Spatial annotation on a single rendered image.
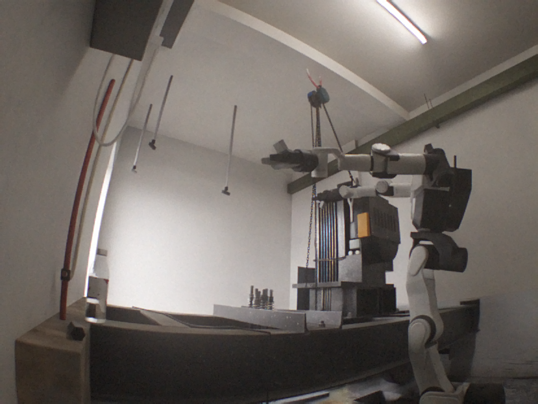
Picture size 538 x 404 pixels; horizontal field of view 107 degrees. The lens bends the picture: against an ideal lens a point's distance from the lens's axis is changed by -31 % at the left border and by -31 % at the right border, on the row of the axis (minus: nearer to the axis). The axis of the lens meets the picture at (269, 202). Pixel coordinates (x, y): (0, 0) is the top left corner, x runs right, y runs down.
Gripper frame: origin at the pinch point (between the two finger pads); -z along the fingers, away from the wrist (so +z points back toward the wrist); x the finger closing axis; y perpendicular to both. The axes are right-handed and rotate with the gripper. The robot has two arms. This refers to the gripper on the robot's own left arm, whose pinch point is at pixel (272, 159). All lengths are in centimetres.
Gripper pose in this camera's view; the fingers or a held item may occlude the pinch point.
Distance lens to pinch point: 103.6
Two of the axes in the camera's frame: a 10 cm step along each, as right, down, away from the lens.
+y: -1.0, -9.9, 0.7
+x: -5.4, 1.1, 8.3
